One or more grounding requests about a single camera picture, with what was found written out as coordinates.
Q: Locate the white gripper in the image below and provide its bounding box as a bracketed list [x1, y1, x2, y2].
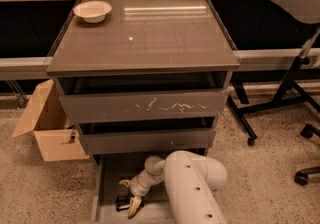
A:
[119, 170, 156, 218]

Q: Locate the black rxbar chocolate bar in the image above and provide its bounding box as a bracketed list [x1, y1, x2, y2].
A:
[116, 195, 134, 212]

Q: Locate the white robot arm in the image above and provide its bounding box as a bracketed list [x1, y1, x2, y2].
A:
[119, 150, 227, 224]

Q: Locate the grey open bottom drawer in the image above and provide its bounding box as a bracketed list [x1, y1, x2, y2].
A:
[92, 153, 176, 224]

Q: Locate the grey middle drawer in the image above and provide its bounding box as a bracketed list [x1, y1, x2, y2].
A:
[79, 129, 216, 155]

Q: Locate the grey top drawer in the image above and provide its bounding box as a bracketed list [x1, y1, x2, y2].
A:
[60, 89, 228, 123]

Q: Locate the grey drawer cabinet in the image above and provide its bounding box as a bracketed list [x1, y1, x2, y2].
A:
[46, 0, 241, 156]

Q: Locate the brown cardboard box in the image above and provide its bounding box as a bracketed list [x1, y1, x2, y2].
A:
[12, 80, 89, 162]

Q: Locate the black office chair base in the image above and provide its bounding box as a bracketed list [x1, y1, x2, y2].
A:
[294, 123, 320, 187]

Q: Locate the white bowl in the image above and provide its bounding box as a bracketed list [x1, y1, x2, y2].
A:
[73, 1, 112, 24]

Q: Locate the black rolling stand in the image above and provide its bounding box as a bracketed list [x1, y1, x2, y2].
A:
[227, 0, 320, 146]

